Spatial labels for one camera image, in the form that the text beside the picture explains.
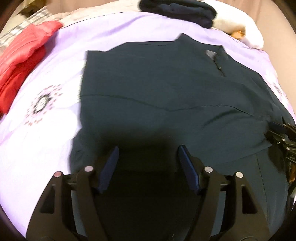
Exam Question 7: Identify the dark green jacket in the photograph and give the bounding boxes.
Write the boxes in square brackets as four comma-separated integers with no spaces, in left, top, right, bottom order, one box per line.
[69,34,293,240]

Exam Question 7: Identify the purple floral bedsheet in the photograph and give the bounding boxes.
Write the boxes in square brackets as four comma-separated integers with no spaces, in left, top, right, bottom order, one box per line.
[1,13,295,235]

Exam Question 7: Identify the white plush duck toy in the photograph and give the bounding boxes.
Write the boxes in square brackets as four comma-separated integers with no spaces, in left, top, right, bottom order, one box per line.
[212,1,264,49]

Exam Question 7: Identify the folded navy garment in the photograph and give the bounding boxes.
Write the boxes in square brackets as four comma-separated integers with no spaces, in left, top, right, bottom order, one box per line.
[138,0,217,29]

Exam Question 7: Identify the red puffer jacket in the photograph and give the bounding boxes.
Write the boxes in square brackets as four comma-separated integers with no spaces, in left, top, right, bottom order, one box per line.
[1,21,63,114]

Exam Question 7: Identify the plaid pillow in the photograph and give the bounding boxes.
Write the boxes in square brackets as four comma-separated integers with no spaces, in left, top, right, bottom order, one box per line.
[0,6,52,53]

